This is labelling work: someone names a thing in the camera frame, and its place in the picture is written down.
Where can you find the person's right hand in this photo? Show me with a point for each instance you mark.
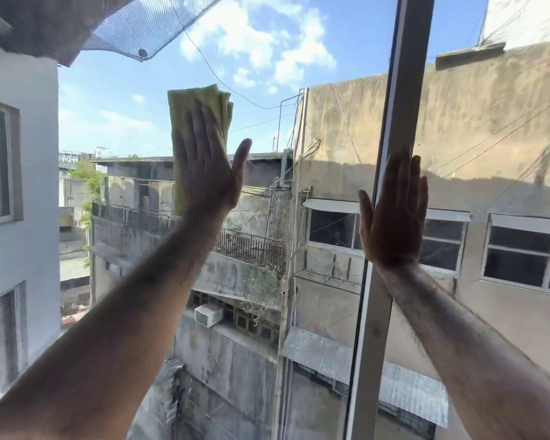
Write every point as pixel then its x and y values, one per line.
pixel 394 224

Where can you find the person's left hand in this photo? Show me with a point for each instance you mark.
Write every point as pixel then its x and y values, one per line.
pixel 206 178

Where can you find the large window glass pane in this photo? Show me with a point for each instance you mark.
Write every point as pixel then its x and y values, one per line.
pixel 266 132

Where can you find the green cloth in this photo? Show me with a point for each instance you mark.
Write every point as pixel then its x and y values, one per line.
pixel 183 98

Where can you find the narrow window glass pane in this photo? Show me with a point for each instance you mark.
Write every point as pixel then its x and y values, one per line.
pixel 508 123

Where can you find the person's left forearm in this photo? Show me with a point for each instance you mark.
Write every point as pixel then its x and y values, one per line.
pixel 96 352

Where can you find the black balcony railing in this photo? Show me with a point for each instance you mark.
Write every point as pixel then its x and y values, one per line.
pixel 247 247

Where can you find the green tree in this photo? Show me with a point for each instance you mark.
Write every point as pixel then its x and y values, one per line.
pixel 87 174

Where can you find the white air conditioner unit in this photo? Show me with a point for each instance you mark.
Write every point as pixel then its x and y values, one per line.
pixel 208 315

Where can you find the corrugated metal awning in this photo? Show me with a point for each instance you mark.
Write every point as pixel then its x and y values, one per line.
pixel 316 352

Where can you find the tall beige concrete building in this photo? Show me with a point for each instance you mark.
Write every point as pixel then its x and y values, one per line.
pixel 486 100

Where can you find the blue safety net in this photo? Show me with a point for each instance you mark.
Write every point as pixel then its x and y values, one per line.
pixel 156 27

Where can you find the white neighbouring building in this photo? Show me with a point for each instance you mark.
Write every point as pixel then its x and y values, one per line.
pixel 32 178

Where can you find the stained grey concrete building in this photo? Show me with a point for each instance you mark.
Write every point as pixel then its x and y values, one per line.
pixel 229 362

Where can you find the white window frame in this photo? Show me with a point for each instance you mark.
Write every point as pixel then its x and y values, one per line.
pixel 408 87

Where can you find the white rooftop wall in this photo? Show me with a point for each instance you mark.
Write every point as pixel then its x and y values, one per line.
pixel 527 15

